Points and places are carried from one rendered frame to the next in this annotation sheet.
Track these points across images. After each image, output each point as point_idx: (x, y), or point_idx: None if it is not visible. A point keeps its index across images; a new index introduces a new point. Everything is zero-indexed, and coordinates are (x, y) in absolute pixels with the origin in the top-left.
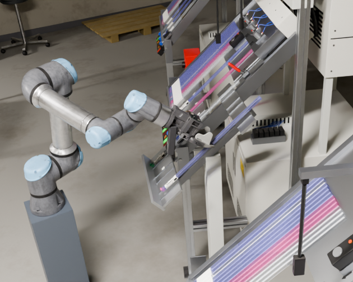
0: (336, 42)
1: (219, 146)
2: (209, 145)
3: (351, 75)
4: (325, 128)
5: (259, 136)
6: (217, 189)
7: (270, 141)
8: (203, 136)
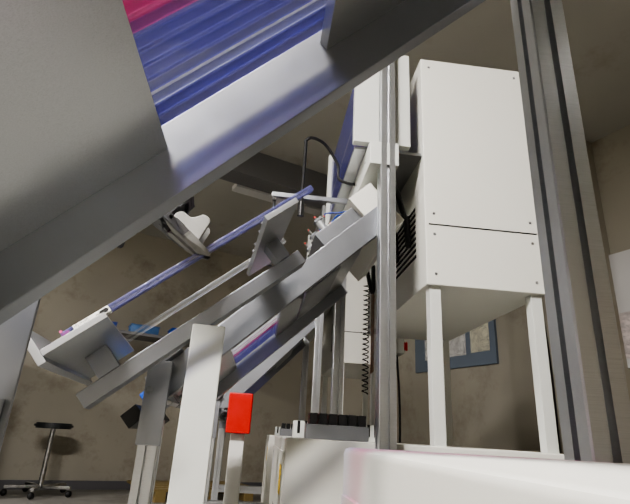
0: (438, 231)
1: (227, 308)
2: (199, 241)
3: (468, 286)
4: (438, 385)
5: (320, 421)
6: (203, 415)
7: (339, 435)
8: (189, 218)
